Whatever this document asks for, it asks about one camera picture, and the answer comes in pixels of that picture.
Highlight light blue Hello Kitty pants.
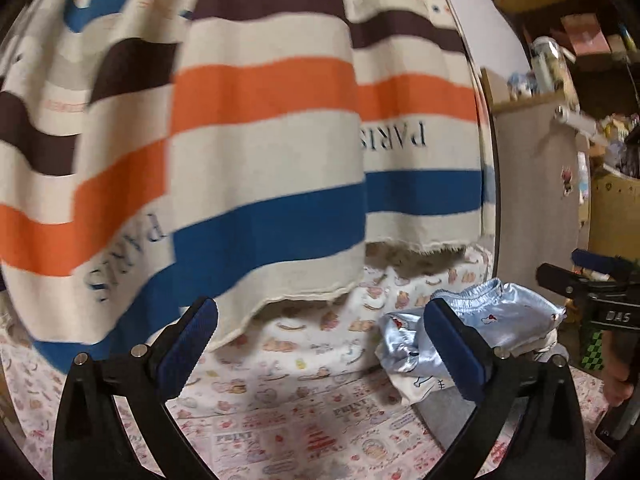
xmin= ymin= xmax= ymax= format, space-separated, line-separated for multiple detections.
xmin=375 ymin=278 xmax=566 ymax=378

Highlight person's right hand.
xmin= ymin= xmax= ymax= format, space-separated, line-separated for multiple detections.
xmin=602 ymin=330 xmax=639 ymax=408

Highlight green checkered box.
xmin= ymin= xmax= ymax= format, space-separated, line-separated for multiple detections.
xmin=578 ymin=324 xmax=604 ymax=372

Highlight grey folded garment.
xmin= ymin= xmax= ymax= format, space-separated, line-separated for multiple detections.
xmin=416 ymin=387 xmax=476 ymax=451

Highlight white printed folded garment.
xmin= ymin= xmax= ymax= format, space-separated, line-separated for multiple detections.
xmin=386 ymin=330 xmax=570 ymax=406

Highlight pink printed bed sheet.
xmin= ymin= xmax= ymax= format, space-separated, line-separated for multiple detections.
xmin=1 ymin=332 xmax=608 ymax=479

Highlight white bear print sheet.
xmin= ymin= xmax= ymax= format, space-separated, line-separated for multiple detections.
xmin=167 ymin=245 xmax=494 ymax=418

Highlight wooden shelf with clutter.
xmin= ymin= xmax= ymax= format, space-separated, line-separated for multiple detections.
xmin=494 ymin=0 xmax=639 ymax=259

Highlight striped Paris hanging blanket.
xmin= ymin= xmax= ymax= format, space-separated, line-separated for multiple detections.
xmin=1 ymin=0 xmax=495 ymax=370

